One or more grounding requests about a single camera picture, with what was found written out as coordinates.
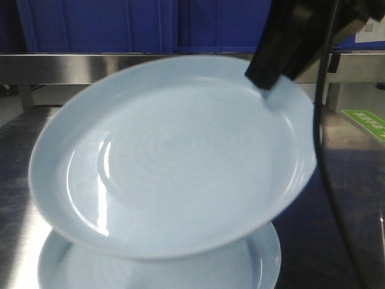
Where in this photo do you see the blue plastic crate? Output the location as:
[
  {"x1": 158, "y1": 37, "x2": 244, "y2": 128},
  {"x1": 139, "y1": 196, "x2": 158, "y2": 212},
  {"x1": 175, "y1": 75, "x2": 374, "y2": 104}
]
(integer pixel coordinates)
[
  {"x1": 16, "y1": 1, "x2": 177, "y2": 54},
  {"x1": 177, "y1": 1, "x2": 271, "y2": 54},
  {"x1": 334, "y1": 34, "x2": 384, "y2": 50}
]

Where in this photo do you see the blue plastic crate middle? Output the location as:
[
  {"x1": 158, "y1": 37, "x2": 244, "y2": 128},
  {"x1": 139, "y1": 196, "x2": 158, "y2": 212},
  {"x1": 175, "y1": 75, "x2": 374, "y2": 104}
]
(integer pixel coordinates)
[{"x1": 177, "y1": 1, "x2": 271, "y2": 54}]

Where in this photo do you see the blue plastic crate left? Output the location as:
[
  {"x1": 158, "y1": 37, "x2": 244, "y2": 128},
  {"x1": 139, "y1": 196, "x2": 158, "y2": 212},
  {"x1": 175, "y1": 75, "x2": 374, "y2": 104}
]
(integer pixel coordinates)
[{"x1": 16, "y1": 1, "x2": 177, "y2": 54}]

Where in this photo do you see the white paper label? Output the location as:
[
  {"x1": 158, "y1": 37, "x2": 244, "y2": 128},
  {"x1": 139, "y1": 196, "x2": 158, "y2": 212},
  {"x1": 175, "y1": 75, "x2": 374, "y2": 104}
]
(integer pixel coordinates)
[{"x1": 355, "y1": 19, "x2": 384, "y2": 43}]

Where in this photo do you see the light blue plate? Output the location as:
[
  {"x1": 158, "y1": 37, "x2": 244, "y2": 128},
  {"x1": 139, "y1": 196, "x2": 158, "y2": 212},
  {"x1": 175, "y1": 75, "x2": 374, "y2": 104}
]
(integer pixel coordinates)
[
  {"x1": 28, "y1": 55, "x2": 316, "y2": 259},
  {"x1": 38, "y1": 224, "x2": 282, "y2": 288}
]

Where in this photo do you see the stainless steel shelf rail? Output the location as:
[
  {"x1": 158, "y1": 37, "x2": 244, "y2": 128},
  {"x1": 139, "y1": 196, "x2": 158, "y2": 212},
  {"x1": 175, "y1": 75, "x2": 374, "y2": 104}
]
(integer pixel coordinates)
[{"x1": 1, "y1": 50, "x2": 384, "y2": 85}]

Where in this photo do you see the steel shelf post right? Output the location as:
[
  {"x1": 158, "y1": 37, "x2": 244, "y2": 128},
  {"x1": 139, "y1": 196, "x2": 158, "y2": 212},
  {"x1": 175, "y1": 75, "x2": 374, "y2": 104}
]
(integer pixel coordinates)
[{"x1": 325, "y1": 83, "x2": 341, "y2": 112}]

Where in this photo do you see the black thin cable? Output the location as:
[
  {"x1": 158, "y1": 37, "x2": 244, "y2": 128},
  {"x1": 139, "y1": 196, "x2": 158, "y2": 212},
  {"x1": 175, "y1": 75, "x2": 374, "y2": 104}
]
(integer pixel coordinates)
[{"x1": 311, "y1": 0, "x2": 371, "y2": 289}]

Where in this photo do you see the steel shelf post left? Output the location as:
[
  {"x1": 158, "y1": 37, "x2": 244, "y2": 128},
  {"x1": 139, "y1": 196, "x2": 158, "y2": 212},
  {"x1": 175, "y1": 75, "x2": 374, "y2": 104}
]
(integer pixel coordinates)
[{"x1": 18, "y1": 84, "x2": 35, "y2": 111}]

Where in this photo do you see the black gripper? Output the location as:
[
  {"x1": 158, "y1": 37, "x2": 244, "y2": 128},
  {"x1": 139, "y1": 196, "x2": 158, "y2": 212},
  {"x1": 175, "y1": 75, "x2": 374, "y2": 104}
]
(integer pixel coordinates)
[{"x1": 245, "y1": 1, "x2": 384, "y2": 90}]

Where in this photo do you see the black tape strip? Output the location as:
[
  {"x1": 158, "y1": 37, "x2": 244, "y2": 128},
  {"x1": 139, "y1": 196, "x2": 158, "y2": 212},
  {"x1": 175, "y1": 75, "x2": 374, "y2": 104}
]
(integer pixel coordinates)
[{"x1": 327, "y1": 53, "x2": 341, "y2": 73}]

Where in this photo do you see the green floor sign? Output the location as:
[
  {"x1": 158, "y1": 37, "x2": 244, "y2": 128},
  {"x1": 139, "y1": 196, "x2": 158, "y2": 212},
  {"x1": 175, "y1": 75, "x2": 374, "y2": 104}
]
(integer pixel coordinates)
[{"x1": 342, "y1": 110, "x2": 384, "y2": 142}]

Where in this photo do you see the steel shelf post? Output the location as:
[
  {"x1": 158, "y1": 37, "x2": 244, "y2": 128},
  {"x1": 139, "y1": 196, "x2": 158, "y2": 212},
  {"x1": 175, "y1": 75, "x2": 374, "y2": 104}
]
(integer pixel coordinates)
[
  {"x1": 325, "y1": 83, "x2": 341, "y2": 112},
  {"x1": 18, "y1": 84, "x2": 35, "y2": 111}
]

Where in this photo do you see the blue plastic crate right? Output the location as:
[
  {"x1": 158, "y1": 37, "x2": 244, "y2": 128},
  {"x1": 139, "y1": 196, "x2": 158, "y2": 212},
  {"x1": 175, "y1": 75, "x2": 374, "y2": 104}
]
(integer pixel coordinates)
[{"x1": 334, "y1": 34, "x2": 384, "y2": 50}]

